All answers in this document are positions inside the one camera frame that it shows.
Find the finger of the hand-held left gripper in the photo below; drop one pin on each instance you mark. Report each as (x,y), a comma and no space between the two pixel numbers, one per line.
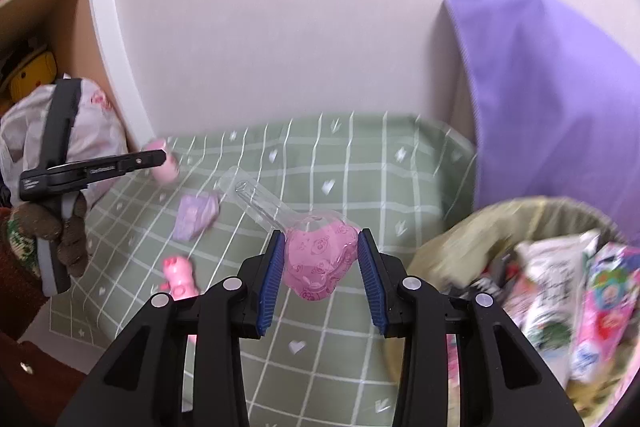
(110,168)

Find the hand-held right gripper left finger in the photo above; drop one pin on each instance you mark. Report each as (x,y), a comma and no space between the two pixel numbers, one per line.
(267,282)

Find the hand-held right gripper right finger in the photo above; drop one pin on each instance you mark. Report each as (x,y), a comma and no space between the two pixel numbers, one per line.
(372,287)

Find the pink printed plastic wrapper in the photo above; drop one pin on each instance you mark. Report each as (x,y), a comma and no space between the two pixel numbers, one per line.
(315,257)

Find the yellow plastic bag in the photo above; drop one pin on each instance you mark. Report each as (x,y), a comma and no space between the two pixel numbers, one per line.
(440,257)

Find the black white wrapper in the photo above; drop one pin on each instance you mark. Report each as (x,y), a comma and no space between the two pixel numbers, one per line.
(482,279)

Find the white green tissue packet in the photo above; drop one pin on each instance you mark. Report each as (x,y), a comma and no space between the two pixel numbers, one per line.
(545,302)

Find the pink printed carton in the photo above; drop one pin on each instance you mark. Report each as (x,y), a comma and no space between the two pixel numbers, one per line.
(607,307)

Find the person's left hand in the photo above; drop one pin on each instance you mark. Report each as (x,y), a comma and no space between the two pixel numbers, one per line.
(75,237)

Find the white plastic bag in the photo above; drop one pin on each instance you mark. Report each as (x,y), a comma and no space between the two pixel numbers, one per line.
(100,127)

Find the yellow plush toy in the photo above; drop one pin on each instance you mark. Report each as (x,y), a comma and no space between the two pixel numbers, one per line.
(32,74)

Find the pink cup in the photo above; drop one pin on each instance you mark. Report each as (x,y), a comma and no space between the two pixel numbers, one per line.
(165,169)

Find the pink caterpillar toy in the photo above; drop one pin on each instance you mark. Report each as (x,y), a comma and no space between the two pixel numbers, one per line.
(180,277)

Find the purple packet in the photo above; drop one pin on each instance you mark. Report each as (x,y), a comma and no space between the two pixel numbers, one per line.
(197,217)

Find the green checked tablecloth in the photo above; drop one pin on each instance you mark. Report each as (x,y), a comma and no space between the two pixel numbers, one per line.
(310,157)

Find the dark brown cloth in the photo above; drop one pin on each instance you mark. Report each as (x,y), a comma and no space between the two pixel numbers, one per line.
(35,387)

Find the purple cloth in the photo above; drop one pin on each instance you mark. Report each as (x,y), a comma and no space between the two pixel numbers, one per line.
(550,107)

